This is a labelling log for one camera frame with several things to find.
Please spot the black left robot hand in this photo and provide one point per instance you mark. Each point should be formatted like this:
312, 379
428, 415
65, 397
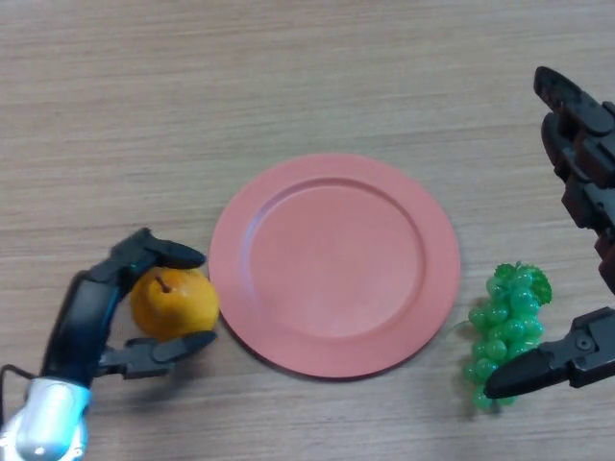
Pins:
77, 326

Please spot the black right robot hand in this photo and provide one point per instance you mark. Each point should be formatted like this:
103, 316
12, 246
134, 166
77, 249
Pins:
596, 163

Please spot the yellow pear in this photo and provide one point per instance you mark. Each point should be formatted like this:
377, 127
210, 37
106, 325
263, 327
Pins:
178, 307

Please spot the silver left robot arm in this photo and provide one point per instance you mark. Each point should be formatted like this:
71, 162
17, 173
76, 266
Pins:
48, 422

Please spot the pink round plate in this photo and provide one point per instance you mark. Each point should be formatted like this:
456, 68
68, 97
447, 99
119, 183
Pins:
336, 269

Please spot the green grape bunch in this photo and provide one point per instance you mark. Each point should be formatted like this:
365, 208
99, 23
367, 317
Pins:
507, 312

